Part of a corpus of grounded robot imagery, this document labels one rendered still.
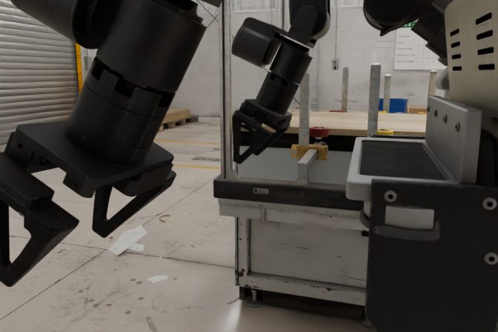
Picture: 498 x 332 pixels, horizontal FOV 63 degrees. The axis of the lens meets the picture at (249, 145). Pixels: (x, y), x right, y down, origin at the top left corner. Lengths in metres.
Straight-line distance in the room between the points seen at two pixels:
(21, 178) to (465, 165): 0.32
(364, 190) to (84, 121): 0.22
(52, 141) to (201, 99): 9.21
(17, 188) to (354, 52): 8.53
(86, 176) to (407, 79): 8.53
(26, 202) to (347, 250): 1.76
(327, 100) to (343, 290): 7.00
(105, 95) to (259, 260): 1.82
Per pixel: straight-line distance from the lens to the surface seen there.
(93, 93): 0.27
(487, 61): 0.41
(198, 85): 9.49
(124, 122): 0.27
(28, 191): 0.26
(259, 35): 0.68
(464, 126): 0.36
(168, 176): 0.35
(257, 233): 1.99
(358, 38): 8.72
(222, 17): 1.64
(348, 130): 1.74
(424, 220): 0.35
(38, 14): 0.31
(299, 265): 2.01
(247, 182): 1.63
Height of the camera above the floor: 1.13
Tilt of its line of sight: 10 degrees down
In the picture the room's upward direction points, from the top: straight up
